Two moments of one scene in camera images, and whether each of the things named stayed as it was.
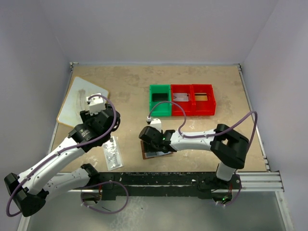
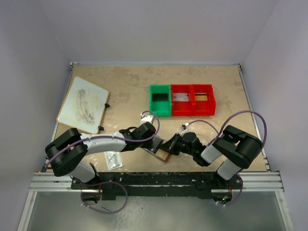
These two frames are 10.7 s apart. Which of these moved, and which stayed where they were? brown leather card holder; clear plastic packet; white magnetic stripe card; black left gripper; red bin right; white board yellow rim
Moved: black left gripper; brown leather card holder
Stayed: red bin right; white board yellow rim; white magnetic stripe card; clear plastic packet
